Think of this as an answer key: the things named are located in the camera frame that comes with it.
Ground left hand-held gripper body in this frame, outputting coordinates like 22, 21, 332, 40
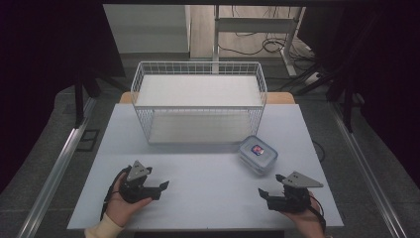
118, 160, 162, 204

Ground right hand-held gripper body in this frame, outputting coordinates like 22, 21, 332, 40
266, 171, 325, 214

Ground clear plastic food container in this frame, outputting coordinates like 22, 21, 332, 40
238, 135, 279, 176

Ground white wire basket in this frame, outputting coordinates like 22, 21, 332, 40
130, 60, 268, 146

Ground person's left hand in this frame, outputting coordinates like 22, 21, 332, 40
105, 172, 154, 228

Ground person's right hand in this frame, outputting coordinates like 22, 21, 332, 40
282, 194, 326, 234

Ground wooden board under table top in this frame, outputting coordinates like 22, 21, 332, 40
118, 91, 296, 106

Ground black stand leg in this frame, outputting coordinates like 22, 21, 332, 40
72, 70, 102, 130
326, 75, 365, 134

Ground white power strip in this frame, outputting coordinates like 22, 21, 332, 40
304, 70, 323, 85

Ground white cabinet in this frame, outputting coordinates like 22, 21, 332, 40
102, 3, 192, 55

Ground dark curtain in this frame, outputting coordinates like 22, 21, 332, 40
298, 0, 420, 181
0, 0, 127, 196

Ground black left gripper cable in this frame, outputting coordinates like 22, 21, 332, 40
99, 166, 133, 222

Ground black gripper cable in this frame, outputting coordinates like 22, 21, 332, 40
308, 193, 328, 233
99, 166, 133, 222

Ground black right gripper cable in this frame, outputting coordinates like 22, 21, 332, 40
308, 193, 328, 233

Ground thin black cable beside table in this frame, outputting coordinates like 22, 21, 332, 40
311, 140, 327, 164

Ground black floor frame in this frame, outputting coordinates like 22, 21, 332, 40
75, 128, 101, 153

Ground metal floor rail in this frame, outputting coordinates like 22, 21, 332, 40
329, 100, 410, 238
16, 97, 99, 238

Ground black floor cables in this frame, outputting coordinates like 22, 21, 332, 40
217, 4, 320, 63

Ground white metal desk frame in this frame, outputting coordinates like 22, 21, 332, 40
212, 4, 306, 77

